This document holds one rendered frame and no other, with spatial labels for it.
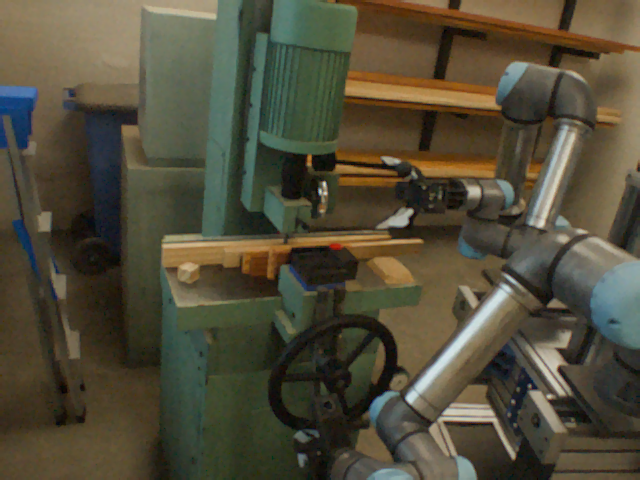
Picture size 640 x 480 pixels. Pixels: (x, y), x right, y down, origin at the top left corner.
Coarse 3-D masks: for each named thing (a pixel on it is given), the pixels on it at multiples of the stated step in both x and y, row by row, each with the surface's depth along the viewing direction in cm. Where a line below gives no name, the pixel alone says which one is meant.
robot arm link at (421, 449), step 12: (420, 432) 88; (408, 444) 86; (420, 444) 85; (432, 444) 86; (396, 456) 87; (408, 456) 85; (420, 456) 84; (432, 456) 83; (444, 456) 84; (456, 456) 86; (420, 468) 80; (432, 468) 81; (444, 468) 81; (456, 468) 82; (468, 468) 83
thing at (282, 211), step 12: (264, 192) 136; (276, 192) 131; (264, 204) 136; (276, 204) 128; (288, 204) 125; (300, 204) 126; (276, 216) 129; (288, 216) 125; (300, 216) 127; (288, 228) 127; (300, 228) 128
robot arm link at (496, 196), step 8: (480, 184) 125; (488, 184) 126; (496, 184) 127; (504, 184) 128; (488, 192) 125; (496, 192) 126; (504, 192) 127; (512, 192) 128; (480, 200) 124; (488, 200) 125; (496, 200) 126; (504, 200) 127; (512, 200) 128; (480, 208) 126; (488, 208) 127; (496, 208) 127; (504, 208) 129; (480, 216) 128; (488, 216) 127; (496, 216) 128
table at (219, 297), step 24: (216, 264) 130; (360, 264) 141; (168, 288) 119; (192, 288) 118; (216, 288) 119; (240, 288) 121; (264, 288) 122; (384, 288) 131; (408, 288) 134; (192, 312) 112; (216, 312) 115; (240, 312) 117; (264, 312) 120; (288, 336) 113
